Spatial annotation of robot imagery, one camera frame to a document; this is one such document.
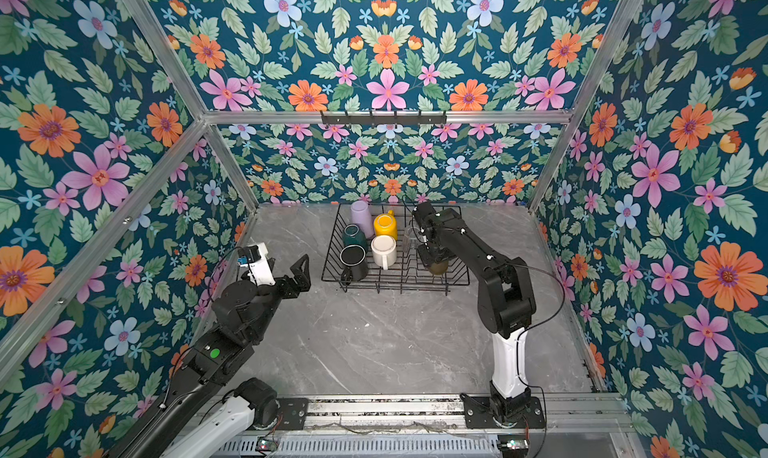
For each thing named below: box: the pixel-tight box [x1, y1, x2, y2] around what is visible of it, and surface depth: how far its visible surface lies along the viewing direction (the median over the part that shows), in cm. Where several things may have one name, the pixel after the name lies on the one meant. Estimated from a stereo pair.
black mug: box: [339, 244, 369, 286], surface depth 93 cm
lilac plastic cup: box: [350, 200, 375, 239], surface depth 102 cm
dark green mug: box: [342, 224, 367, 253], surface depth 98 cm
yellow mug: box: [374, 210, 398, 241], surface depth 101 cm
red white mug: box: [371, 234, 397, 271], surface depth 97 cm
